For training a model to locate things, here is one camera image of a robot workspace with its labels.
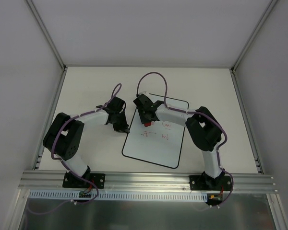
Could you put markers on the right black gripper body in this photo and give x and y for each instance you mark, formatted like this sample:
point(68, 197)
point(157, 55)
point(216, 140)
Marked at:
point(146, 116)

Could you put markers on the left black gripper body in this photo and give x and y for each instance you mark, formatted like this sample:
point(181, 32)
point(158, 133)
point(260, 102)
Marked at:
point(118, 122)

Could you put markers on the red whiteboard eraser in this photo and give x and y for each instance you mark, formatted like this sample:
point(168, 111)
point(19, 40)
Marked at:
point(147, 124)

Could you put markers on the white whiteboard black rim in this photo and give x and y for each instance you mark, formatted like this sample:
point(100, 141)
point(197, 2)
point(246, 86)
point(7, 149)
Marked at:
point(159, 143)

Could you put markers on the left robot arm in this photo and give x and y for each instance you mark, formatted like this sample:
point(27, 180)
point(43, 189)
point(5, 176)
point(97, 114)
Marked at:
point(64, 135)

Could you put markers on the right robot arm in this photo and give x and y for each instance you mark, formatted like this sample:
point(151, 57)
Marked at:
point(203, 129)

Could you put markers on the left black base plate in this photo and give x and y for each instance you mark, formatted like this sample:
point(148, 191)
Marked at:
point(98, 180)

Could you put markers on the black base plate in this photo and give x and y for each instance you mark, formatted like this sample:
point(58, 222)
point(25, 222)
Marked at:
point(199, 182)
point(98, 180)

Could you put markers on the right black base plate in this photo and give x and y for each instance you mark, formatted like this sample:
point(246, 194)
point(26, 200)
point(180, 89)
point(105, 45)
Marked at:
point(199, 182)

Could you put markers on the aluminium mounting rail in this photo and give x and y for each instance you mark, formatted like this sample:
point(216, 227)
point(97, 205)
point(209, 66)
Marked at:
point(149, 182)

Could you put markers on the left aluminium frame post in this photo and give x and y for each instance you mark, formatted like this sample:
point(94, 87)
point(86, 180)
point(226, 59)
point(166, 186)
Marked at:
point(37, 17)

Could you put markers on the aluminium frame post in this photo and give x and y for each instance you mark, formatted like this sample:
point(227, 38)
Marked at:
point(37, 17)
point(259, 25)

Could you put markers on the white slotted cable duct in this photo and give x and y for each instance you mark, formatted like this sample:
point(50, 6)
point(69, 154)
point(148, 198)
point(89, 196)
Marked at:
point(118, 195)

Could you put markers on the right aluminium frame post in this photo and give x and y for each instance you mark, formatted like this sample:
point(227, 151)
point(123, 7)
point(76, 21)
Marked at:
point(259, 25)

